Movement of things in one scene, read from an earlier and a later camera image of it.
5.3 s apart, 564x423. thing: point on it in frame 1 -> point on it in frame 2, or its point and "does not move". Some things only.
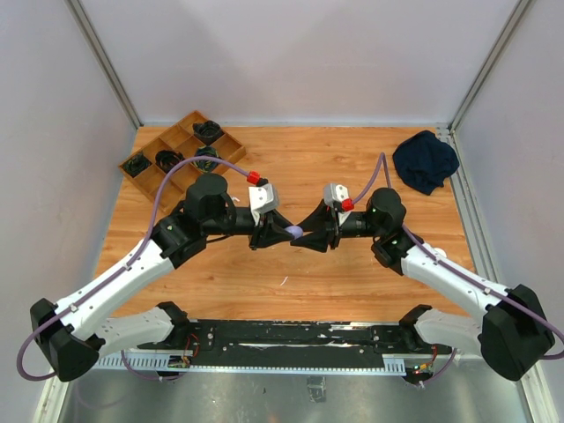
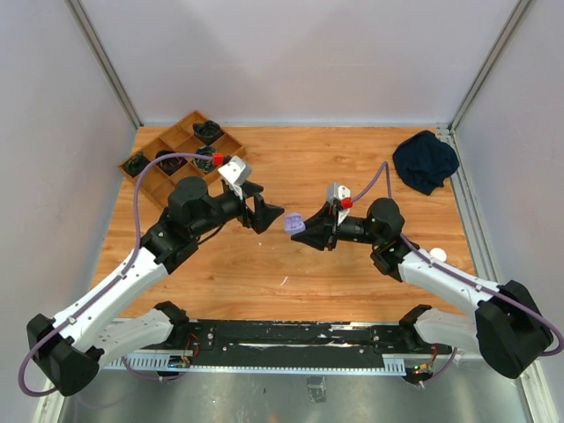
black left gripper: [270, 231] -> [264, 212]
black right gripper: [325, 227] does not move
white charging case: [441, 251] does not move
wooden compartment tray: [146, 168] does not move
